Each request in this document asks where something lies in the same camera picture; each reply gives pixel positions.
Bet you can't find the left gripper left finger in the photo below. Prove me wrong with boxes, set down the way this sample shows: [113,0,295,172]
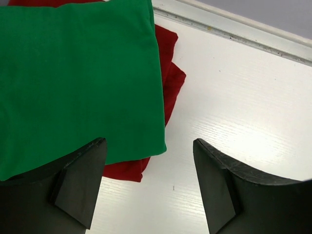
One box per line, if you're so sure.
[0,138,107,234]

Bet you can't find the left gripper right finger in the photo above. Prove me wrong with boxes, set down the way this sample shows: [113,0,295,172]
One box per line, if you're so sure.
[193,138,312,234]

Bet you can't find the green t shirt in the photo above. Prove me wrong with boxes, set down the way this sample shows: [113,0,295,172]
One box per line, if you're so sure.
[0,0,166,180]

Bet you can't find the folded red t shirt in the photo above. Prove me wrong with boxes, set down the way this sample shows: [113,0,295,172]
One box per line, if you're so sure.
[7,0,186,182]

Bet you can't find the back aluminium table rail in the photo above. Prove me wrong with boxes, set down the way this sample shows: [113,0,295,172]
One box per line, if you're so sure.
[152,0,312,66]

